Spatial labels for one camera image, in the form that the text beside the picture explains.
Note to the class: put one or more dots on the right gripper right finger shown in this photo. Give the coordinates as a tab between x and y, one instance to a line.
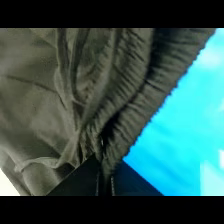
133	183

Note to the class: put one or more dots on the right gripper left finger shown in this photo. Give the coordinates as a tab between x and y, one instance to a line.
78	180

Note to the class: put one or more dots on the dark grey pants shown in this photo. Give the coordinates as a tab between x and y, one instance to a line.
76	96

